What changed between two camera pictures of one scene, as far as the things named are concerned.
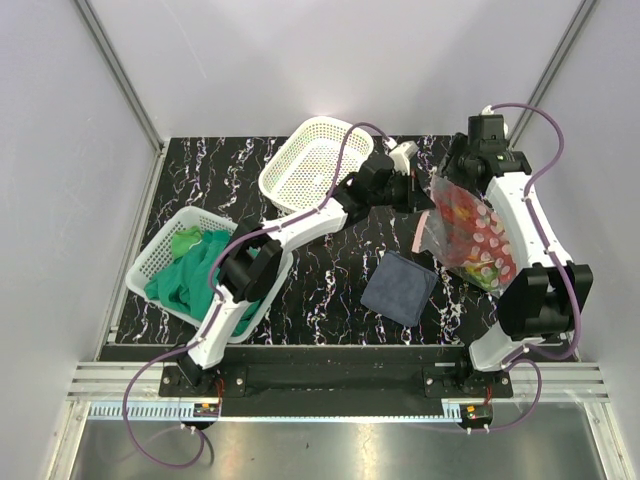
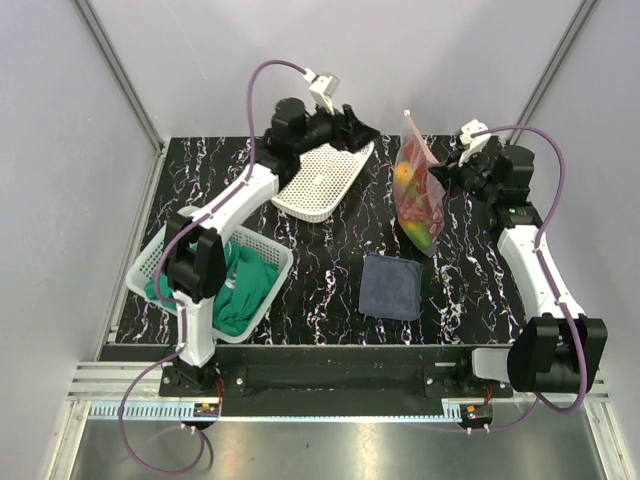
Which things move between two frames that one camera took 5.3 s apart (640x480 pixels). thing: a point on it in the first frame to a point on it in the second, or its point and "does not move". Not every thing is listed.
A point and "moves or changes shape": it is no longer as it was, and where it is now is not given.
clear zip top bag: (464, 233) moves or changes shape
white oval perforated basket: (301, 172) does not move
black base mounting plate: (333, 381) does not move
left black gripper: (413, 201) to (348, 131)
